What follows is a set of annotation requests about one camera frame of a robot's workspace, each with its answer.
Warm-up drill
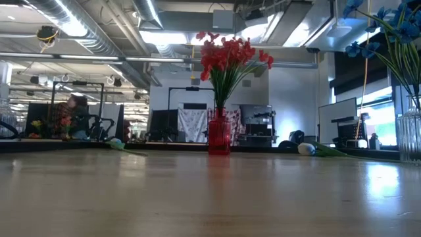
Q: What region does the black equipment shelf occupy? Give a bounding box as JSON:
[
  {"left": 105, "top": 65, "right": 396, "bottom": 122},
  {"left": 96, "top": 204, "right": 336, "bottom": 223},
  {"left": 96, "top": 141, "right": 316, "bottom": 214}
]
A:
[{"left": 239, "top": 104, "right": 277, "bottom": 147}]

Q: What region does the silver ribbed ventilation duct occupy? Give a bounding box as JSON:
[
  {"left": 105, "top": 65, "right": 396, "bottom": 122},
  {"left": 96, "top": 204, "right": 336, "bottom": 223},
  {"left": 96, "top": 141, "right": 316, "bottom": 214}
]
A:
[{"left": 28, "top": 0, "right": 151, "bottom": 89}]

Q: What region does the black bag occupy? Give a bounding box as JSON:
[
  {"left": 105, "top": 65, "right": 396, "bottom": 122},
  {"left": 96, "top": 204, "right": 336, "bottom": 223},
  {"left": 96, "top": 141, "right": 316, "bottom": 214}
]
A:
[{"left": 278, "top": 130, "right": 305, "bottom": 149}]

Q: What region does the grey ceiling box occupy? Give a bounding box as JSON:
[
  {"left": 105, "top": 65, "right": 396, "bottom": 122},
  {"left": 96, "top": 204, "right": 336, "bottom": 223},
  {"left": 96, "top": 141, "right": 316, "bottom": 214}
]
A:
[{"left": 212, "top": 9, "right": 235, "bottom": 30}]

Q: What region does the white board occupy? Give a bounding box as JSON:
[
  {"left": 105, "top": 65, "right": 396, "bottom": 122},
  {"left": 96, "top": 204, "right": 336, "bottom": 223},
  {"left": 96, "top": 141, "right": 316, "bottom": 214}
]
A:
[{"left": 318, "top": 97, "right": 359, "bottom": 145}]

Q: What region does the black desk equipment stack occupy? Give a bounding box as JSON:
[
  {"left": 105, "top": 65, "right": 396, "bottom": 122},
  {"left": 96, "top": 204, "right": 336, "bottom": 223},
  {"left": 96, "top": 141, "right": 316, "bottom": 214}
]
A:
[{"left": 331, "top": 113, "right": 371, "bottom": 149}]

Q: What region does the black metal station frame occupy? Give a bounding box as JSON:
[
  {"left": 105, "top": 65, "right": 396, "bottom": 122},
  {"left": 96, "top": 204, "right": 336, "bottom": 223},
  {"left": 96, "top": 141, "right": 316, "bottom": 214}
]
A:
[
  {"left": 49, "top": 80, "right": 105, "bottom": 139},
  {"left": 167, "top": 86, "right": 216, "bottom": 142}
]

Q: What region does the clear ribbed glass vase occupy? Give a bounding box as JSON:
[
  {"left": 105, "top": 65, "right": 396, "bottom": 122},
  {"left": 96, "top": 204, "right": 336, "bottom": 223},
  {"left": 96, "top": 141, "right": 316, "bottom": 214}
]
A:
[
  {"left": 0, "top": 97, "right": 18, "bottom": 138},
  {"left": 396, "top": 94, "right": 421, "bottom": 165}
]

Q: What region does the red artificial flower bunch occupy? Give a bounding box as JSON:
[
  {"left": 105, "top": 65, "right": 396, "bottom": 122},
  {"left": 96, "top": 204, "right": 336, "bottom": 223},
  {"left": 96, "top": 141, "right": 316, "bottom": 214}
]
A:
[{"left": 195, "top": 31, "right": 274, "bottom": 116}]

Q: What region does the yellow and orange flower bouquet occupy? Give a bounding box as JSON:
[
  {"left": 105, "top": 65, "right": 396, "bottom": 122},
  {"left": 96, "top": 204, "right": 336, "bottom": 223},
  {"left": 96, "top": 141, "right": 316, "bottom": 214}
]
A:
[{"left": 28, "top": 117, "right": 74, "bottom": 140}]

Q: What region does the person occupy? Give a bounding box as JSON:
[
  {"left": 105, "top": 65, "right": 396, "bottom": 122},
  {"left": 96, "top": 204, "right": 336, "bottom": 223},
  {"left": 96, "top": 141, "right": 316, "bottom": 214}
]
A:
[{"left": 54, "top": 93, "right": 91, "bottom": 141}]

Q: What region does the white artificial tulip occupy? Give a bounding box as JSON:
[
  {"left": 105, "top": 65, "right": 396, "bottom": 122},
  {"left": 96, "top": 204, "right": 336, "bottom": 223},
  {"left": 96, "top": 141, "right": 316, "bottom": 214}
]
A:
[
  {"left": 297, "top": 141, "right": 401, "bottom": 163},
  {"left": 105, "top": 137, "right": 149, "bottom": 157}
]

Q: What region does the coiled yellow ceiling cable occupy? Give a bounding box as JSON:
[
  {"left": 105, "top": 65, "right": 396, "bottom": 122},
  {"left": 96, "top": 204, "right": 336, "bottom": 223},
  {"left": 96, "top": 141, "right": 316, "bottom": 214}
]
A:
[{"left": 36, "top": 25, "right": 60, "bottom": 53}]

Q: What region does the blue artificial flower bunch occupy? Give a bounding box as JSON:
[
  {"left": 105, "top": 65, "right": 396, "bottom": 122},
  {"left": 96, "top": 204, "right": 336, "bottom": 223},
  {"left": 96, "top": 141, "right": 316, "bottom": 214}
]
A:
[{"left": 341, "top": 0, "right": 421, "bottom": 111}]

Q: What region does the black curved cable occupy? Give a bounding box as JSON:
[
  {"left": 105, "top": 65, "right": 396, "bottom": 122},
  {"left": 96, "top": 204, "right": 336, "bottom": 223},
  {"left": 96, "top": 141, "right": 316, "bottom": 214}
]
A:
[{"left": 0, "top": 120, "right": 20, "bottom": 140}]

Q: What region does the yellow hanging cable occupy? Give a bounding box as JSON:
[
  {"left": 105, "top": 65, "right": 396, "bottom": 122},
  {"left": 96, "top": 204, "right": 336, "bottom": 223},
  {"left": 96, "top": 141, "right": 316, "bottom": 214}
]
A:
[{"left": 354, "top": 0, "right": 372, "bottom": 141}]

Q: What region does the red and white patterned cloth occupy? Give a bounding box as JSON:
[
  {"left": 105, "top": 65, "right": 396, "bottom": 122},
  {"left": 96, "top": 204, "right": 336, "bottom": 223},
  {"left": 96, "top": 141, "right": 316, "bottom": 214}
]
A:
[{"left": 207, "top": 108, "right": 243, "bottom": 147}]

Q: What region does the black table edge rail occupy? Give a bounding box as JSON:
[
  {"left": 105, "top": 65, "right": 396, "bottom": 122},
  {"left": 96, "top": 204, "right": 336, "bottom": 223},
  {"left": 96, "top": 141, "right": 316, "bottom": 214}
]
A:
[{"left": 0, "top": 140, "right": 401, "bottom": 161}]

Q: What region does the long ceiling light bar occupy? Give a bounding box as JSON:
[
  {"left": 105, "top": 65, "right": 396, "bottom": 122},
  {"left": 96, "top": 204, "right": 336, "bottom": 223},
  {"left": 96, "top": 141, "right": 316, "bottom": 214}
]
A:
[{"left": 0, "top": 51, "right": 318, "bottom": 69}]

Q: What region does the red ribbed glass vase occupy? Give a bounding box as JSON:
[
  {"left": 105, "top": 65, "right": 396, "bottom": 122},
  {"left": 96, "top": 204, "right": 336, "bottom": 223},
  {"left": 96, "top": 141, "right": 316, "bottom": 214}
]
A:
[{"left": 207, "top": 107, "right": 232, "bottom": 155}]

